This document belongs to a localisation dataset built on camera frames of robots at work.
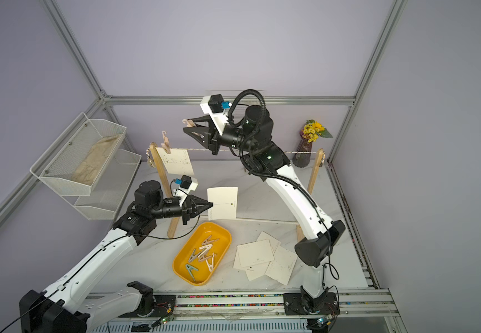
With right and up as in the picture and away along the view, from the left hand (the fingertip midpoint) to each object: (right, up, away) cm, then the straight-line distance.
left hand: (210, 206), depth 69 cm
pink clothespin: (-5, -23, +15) cm, 28 cm away
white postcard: (+5, +2, -1) cm, 6 cm away
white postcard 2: (+16, -22, +17) cm, 32 cm away
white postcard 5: (+24, -18, +20) cm, 36 cm away
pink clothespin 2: (-4, -18, +20) cm, 27 cm away
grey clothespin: (-10, -22, +15) cm, 29 cm away
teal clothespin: (-10, -26, +12) cm, 31 cm away
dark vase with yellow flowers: (+43, +32, +31) cm, 62 cm away
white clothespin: (-2, -26, +13) cm, 29 cm away
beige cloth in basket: (-47, +14, +8) cm, 50 cm away
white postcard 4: (+15, -28, +13) cm, 34 cm away
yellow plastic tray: (-11, -17, +19) cm, 28 cm away
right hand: (-3, +23, -13) cm, 27 cm away
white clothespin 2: (-4, -20, +17) cm, 27 cm away
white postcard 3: (+10, -24, +15) cm, 30 cm away
